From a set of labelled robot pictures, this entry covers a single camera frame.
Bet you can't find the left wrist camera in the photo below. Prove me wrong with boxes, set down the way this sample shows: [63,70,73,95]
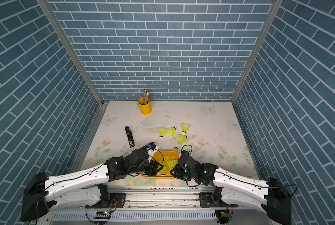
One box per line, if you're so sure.
[146,142,159,161]

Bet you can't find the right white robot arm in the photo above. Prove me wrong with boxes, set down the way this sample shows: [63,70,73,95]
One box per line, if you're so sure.
[171,151,293,225]

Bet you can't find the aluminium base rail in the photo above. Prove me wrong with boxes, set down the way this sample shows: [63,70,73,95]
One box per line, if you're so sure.
[49,185,278,212]

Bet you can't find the circuit board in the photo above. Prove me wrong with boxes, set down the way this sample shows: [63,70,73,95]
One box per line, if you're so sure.
[93,211,111,220]
[220,210,232,219]

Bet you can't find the white vent grille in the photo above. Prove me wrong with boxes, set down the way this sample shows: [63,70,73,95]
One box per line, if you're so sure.
[52,210,217,222]

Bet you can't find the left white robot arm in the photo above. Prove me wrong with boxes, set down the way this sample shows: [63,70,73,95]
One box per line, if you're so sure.
[20,145,163,222]

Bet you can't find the right metal corner post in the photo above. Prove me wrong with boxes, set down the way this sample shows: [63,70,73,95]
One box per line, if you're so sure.
[231,0,283,105]

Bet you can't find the yellow pen cup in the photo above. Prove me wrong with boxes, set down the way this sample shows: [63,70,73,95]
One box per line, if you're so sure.
[138,97,151,115]

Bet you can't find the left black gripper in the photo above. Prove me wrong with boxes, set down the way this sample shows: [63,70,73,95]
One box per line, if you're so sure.
[128,159,166,177]

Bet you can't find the metal corner post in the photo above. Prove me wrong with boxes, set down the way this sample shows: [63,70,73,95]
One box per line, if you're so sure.
[231,0,283,105]
[36,0,103,107]

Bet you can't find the black cylindrical marker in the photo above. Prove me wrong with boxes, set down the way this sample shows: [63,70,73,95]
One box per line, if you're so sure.
[125,126,135,148]

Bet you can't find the left metal corner post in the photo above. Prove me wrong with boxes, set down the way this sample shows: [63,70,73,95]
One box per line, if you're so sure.
[36,0,103,107]

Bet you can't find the pencils in cup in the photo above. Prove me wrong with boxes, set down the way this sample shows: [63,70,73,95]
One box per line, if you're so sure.
[142,89,149,105]

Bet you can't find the right circuit board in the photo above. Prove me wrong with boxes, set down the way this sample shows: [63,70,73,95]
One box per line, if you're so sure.
[220,210,232,219]

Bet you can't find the left circuit board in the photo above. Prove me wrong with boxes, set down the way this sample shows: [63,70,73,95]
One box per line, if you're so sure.
[93,211,111,220]

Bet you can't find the yellow plastic storage box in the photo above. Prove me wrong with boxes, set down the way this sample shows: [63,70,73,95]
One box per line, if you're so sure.
[140,151,179,179]

